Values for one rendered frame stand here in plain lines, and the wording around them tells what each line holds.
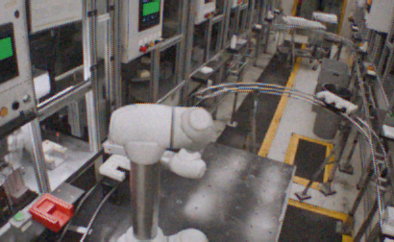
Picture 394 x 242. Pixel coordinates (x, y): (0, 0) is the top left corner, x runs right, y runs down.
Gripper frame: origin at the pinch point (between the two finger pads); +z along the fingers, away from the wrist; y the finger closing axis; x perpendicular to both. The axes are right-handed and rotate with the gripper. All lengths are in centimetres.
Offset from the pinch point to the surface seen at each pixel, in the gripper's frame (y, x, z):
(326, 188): -101, -156, -122
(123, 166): -17.0, -4.1, 5.8
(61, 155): -8.4, 13.9, 34.2
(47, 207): -8, 49, 12
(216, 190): -35, -30, -42
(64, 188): -11.7, 31.3, 17.2
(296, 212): -102, -110, -98
